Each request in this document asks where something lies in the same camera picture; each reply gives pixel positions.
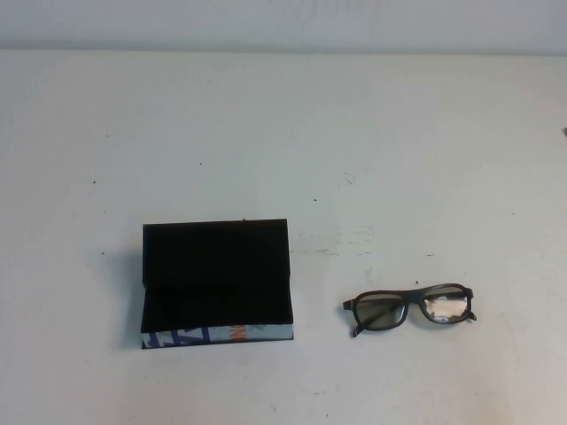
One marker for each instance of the black printed glasses case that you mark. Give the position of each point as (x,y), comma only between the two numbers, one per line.
(212,265)

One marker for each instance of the black framed glasses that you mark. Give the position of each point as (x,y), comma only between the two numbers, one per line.
(376,310)

